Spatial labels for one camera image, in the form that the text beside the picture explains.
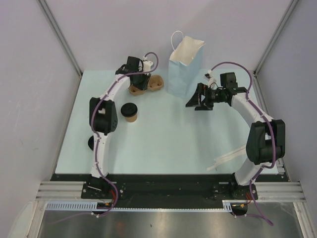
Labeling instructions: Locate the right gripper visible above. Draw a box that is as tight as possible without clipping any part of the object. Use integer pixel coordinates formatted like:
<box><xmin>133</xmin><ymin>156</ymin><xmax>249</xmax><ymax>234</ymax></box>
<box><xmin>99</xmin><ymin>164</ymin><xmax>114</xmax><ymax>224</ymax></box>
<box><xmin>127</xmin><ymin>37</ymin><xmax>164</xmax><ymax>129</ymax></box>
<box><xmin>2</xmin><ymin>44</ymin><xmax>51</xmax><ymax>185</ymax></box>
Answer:
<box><xmin>186</xmin><ymin>82</ymin><xmax>226</xmax><ymax>111</ymax></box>

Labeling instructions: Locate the brown cardboard cup carrier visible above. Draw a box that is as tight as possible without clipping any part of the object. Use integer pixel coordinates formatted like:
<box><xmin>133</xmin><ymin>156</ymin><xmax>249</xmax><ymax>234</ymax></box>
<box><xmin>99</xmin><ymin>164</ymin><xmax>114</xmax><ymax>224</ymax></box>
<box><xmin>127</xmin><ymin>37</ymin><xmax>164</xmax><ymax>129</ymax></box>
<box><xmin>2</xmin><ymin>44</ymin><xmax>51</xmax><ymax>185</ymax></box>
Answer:
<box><xmin>128</xmin><ymin>75</ymin><xmax>164</xmax><ymax>96</ymax></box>

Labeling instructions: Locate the black plastic cup lid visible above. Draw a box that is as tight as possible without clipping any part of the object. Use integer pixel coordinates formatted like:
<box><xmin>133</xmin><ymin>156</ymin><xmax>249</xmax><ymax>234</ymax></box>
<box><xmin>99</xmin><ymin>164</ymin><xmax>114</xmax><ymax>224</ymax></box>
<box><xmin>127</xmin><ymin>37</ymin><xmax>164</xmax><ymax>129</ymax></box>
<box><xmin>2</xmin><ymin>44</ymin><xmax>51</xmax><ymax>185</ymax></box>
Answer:
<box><xmin>120</xmin><ymin>103</ymin><xmax>138</xmax><ymax>118</ymax></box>

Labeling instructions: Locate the light blue paper bag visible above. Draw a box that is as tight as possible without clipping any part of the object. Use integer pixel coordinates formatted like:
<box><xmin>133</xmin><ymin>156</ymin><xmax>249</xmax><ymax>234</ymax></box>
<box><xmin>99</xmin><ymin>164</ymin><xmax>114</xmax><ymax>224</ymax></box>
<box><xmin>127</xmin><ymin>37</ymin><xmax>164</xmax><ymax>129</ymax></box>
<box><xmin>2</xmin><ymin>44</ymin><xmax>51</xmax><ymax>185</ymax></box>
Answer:
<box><xmin>167</xmin><ymin>34</ymin><xmax>205</xmax><ymax>99</ymax></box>

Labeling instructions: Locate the brown paper coffee cup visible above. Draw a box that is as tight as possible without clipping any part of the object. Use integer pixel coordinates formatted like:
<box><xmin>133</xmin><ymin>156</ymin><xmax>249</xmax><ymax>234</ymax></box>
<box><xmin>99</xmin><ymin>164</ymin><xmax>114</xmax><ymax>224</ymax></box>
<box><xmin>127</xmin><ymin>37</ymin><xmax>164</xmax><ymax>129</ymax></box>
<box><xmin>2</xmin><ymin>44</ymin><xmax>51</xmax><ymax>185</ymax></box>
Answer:
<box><xmin>124</xmin><ymin>114</ymin><xmax>137</xmax><ymax>122</ymax></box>

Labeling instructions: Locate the stack of paper cups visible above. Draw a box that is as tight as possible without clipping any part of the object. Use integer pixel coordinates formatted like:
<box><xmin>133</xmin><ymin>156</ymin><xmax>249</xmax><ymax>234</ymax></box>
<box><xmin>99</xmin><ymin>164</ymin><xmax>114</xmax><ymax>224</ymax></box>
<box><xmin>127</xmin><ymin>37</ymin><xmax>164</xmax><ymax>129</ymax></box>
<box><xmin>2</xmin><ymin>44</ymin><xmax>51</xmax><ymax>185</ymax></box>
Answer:
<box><xmin>98</xmin><ymin>108</ymin><xmax>106</xmax><ymax>115</ymax></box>

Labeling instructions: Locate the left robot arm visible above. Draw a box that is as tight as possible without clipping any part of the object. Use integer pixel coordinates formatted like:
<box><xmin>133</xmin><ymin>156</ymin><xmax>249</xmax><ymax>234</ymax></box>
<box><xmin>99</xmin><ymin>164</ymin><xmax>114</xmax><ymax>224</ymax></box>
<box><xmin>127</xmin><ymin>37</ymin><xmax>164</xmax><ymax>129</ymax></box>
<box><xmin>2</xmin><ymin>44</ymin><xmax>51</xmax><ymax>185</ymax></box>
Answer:
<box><xmin>89</xmin><ymin>56</ymin><xmax>154</xmax><ymax>179</ymax></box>

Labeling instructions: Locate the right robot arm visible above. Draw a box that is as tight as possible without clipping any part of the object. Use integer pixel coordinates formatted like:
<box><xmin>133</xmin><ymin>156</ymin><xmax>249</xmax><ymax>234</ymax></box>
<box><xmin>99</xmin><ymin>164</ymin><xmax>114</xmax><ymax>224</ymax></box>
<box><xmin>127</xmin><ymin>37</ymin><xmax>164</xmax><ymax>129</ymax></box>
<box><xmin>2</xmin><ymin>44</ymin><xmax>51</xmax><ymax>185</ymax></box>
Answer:
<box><xmin>185</xmin><ymin>70</ymin><xmax>285</xmax><ymax>199</ymax></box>

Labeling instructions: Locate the light blue table mat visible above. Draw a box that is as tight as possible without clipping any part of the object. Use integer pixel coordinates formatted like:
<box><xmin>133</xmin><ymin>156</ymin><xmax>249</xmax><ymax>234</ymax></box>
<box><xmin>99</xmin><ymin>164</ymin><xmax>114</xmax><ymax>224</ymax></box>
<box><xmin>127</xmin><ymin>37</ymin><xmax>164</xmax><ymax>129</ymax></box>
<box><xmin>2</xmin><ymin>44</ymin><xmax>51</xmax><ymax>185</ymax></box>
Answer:
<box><xmin>55</xmin><ymin>70</ymin><xmax>250</xmax><ymax>174</ymax></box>

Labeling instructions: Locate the white wrapped straw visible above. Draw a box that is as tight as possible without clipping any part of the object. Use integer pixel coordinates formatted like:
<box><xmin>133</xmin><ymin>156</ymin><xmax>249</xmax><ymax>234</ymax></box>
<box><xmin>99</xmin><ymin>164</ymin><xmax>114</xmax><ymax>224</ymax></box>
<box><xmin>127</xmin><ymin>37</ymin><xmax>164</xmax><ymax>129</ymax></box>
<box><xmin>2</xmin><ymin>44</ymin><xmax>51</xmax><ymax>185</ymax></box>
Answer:
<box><xmin>206</xmin><ymin>158</ymin><xmax>244</xmax><ymax>171</ymax></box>
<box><xmin>215</xmin><ymin>156</ymin><xmax>236</xmax><ymax>164</ymax></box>
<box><xmin>215</xmin><ymin>145</ymin><xmax>246</xmax><ymax>163</ymax></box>

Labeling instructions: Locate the stack of black lids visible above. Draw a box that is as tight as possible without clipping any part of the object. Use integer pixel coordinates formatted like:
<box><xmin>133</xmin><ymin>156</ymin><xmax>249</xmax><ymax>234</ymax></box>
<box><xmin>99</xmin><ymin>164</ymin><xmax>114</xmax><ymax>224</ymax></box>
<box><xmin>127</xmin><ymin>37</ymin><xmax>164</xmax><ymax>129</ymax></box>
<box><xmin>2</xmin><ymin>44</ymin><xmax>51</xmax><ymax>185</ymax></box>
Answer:
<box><xmin>88</xmin><ymin>136</ymin><xmax>94</xmax><ymax>151</ymax></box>

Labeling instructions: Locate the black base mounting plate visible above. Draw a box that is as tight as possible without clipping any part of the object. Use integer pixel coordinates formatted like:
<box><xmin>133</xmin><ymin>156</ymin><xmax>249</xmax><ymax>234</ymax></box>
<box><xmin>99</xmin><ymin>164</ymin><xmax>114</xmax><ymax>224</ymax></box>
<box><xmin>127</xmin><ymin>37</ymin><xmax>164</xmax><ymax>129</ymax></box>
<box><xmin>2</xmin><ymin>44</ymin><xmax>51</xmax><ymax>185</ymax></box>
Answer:
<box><xmin>50</xmin><ymin>173</ymin><xmax>289</xmax><ymax>210</ymax></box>

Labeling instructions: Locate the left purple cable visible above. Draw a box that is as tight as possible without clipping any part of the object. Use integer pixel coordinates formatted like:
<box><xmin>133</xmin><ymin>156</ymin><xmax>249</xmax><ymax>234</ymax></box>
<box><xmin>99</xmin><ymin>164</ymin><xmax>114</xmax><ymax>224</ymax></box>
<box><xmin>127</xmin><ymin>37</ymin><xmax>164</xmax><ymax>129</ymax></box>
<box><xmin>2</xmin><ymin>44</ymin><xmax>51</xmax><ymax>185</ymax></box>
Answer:
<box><xmin>48</xmin><ymin>52</ymin><xmax>159</xmax><ymax>224</ymax></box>

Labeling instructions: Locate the purple cable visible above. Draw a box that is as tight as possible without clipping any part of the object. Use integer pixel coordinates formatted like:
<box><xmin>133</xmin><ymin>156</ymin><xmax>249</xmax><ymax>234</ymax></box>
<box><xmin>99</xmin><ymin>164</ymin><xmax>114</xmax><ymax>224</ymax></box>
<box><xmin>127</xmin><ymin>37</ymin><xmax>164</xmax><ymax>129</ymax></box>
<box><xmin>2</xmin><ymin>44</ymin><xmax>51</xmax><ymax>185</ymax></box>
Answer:
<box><xmin>48</xmin><ymin>52</ymin><xmax>159</xmax><ymax>224</ymax></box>
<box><xmin>208</xmin><ymin>61</ymin><xmax>278</xmax><ymax>226</ymax></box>

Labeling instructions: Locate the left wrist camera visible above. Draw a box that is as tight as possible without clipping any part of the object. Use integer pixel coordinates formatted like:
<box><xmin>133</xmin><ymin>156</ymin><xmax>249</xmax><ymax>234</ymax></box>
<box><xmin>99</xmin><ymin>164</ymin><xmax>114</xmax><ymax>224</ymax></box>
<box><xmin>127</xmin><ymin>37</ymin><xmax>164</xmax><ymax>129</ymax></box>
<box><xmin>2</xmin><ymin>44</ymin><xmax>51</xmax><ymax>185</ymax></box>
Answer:
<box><xmin>142</xmin><ymin>57</ymin><xmax>154</xmax><ymax>73</ymax></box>

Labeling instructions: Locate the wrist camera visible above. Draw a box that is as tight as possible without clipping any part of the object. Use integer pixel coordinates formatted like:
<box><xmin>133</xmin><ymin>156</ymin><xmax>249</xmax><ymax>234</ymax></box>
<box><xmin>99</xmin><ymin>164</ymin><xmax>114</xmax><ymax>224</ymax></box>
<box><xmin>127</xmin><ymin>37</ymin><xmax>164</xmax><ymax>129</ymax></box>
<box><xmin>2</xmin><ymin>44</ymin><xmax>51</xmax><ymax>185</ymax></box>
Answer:
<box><xmin>142</xmin><ymin>57</ymin><xmax>154</xmax><ymax>73</ymax></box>
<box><xmin>205</xmin><ymin>70</ymin><xmax>216</xmax><ymax>89</ymax></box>

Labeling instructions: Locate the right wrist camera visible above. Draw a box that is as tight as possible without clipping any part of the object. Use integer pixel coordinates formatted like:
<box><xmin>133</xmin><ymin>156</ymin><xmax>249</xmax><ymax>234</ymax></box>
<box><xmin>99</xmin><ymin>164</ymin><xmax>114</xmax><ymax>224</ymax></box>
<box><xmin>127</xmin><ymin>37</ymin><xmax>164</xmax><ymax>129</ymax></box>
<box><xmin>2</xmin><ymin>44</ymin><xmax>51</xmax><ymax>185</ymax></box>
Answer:
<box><xmin>205</xmin><ymin>70</ymin><xmax>216</xmax><ymax>89</ymax></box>

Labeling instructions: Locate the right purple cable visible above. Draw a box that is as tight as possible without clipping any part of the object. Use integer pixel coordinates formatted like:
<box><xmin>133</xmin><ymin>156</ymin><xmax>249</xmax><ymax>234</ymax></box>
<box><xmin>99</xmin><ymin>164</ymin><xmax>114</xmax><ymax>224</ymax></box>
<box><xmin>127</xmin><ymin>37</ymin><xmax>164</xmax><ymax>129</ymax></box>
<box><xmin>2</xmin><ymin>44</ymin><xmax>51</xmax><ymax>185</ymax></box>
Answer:
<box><xmin>208</xmin><ymin>61</ymin><xmax>278</xmax><ymax>226</ymax></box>

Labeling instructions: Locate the white slotted cable duct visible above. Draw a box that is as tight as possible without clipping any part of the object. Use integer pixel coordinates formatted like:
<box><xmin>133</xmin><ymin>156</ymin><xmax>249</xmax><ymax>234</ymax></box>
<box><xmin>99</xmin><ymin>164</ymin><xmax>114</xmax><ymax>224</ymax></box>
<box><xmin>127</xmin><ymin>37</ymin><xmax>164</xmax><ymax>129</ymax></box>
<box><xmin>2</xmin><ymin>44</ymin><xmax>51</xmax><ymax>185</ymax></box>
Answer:
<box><xmin>46</xmin><ymin>201</ymin><xmax>232</xmax><ymax>213</ymax></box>

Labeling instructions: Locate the aluminium frame rail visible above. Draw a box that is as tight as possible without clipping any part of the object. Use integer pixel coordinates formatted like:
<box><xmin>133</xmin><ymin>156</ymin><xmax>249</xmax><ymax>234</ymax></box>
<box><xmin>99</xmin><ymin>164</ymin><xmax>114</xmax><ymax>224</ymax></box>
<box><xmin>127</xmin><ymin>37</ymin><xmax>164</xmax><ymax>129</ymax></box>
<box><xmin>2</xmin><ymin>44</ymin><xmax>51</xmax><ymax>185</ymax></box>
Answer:
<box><xmin>36</xmin><ymin>181</ymin><xmax>84</xmax><ymax>201</ymax></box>

